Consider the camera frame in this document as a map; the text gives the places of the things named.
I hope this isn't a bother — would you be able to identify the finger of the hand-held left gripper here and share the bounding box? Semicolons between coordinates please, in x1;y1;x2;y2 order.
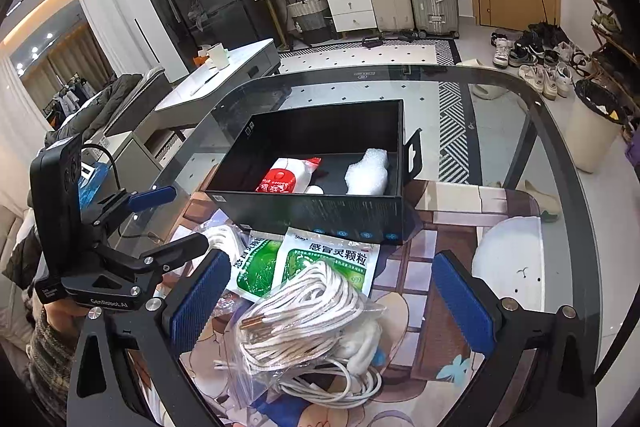
82;186;178;228
100;232;211;288

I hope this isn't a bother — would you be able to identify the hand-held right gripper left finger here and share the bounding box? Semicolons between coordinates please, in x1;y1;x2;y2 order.
67;249;233;427

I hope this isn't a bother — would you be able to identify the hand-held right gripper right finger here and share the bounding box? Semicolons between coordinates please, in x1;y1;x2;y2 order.
432;251;598;427

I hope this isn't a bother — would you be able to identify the green medicine packet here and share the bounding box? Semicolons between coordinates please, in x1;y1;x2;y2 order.
272;227;381;298
231;231;286;295

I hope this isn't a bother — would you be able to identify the clear bag of white cords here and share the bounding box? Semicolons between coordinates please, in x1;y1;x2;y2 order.
235;259;386;388

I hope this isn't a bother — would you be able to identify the black cardboard box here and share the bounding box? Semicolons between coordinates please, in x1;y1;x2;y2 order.
204;99;425;244

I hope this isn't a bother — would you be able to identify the white power cable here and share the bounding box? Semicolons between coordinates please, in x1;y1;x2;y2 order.
215;352;383;410

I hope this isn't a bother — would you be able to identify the person's left forearm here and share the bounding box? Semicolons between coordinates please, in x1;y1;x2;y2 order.
27;322;76;423

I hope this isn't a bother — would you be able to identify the person's left hand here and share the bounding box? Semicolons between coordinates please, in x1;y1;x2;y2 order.
45;299;88;333

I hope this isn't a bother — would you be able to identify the printed anime table mat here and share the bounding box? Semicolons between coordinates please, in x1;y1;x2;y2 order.
145;179;546;427

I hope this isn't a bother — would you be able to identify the red and white packet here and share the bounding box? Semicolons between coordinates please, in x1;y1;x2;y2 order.
255;157;322;194

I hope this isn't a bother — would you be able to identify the white and grey coffee table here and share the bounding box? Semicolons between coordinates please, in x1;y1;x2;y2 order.
155;39;282;128

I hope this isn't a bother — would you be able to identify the white cup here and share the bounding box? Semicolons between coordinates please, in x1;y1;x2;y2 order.
206;43;228;68

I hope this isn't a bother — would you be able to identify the white bubble wrap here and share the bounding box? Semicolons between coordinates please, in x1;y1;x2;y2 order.
345;148;391;196

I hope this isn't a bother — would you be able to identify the beige slipper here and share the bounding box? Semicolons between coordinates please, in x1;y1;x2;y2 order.
470;82;508;100

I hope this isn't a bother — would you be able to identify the beige trash bin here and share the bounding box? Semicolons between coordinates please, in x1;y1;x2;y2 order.
565;79;633;172

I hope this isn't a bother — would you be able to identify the wicker basket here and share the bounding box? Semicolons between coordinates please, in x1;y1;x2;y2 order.
287;0;331;32

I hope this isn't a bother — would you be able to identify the pile of shoes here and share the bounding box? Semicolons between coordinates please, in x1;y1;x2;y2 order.
490;22;591;100

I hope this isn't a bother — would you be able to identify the patterned rug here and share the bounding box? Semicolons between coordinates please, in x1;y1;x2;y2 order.
277;38;473;185

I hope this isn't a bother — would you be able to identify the shoe rack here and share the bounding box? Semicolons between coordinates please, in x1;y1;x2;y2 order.
587;0;640;142

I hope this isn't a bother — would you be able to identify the black cable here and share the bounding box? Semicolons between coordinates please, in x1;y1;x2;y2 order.
79;143;122;195

